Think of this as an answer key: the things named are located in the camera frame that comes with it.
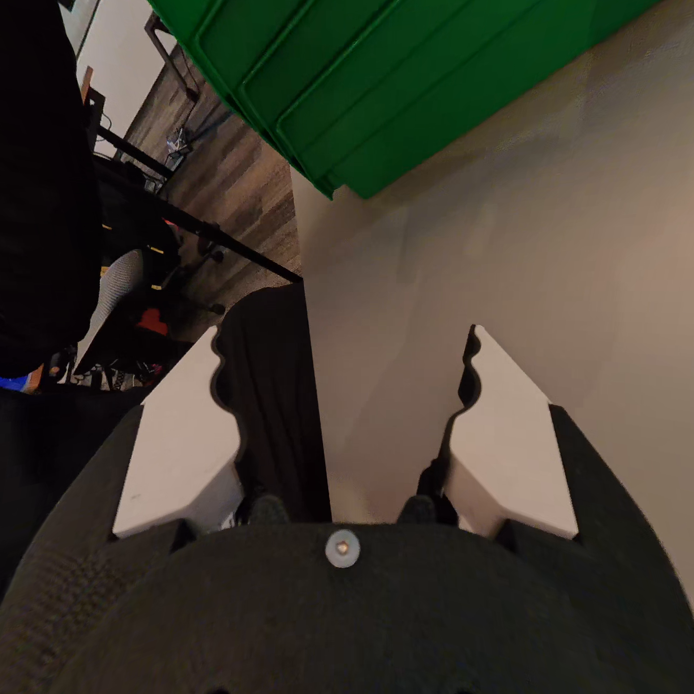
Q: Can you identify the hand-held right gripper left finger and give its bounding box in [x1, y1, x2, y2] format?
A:
[112, 325, 249, 539]

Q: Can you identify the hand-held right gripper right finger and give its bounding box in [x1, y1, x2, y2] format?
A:
[431, 323, 579, 540]

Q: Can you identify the grey mesh chair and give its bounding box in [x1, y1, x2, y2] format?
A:
[75, 248, 182, 376]

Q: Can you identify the black table frame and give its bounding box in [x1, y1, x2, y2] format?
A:
[97, 124, 303, 284]

